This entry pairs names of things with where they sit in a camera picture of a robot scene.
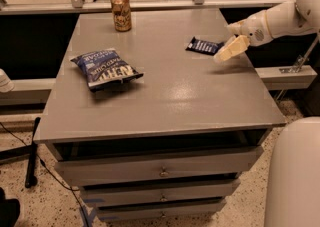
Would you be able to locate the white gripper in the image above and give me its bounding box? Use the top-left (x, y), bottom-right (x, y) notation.
top-left (214, 10), bottom-right (273, 63)

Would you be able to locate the blue rxbar blueberry wrapper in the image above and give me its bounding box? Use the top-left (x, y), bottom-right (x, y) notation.
top-left (186, 37), bottom-right (224, 55)

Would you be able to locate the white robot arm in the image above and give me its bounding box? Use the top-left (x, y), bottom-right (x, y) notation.
top-left (214, 0), bottom-right (320, 63)

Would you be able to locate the gold soda can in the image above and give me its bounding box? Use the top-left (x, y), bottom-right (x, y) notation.
top-left (111, 0), bottom-right (132, 32)

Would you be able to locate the grey drawer cabinet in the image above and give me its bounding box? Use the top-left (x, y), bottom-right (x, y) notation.
top-left (33, 8), bottom-right (287, 223)

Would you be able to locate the top grey drawer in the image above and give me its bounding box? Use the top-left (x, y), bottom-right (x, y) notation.
top-left (55, 146), bottom-right (263, 186)

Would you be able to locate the grey drawer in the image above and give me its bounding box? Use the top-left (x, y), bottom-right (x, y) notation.
top-left (97, 197), bottom-right (226, 222)
top-left (81, 179), bottom-right (240, 207)
top-left (55, 146), bottom-right (263, 186)

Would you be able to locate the blue kettle chips bag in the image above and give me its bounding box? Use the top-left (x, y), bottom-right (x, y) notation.
top-left (71, 49), bottom-right (143, 92)

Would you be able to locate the bottom grey drawer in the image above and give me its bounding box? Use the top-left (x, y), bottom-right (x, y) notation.
top-left (97, 197), bottom-right (226, 222)

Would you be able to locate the middle grey drawer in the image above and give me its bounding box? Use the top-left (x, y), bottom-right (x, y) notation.
top-left (81, 179), bottom-right (240, 207)

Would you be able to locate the white object at left edge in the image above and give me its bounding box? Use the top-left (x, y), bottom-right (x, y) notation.
top-left (0, 69), bottom-right (14, 93)

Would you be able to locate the black stand leg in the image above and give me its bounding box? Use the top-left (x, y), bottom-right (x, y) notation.
top-left (24, 116), bottom-right (42, 189)

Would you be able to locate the metal bracket on ledge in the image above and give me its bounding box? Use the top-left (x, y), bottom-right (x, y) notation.
top-left (279, 38), bottom-right (319, 74)

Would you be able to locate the black floor cable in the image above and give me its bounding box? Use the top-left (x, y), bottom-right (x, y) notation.
top-left (0, 121), bottom-right (88, 227)

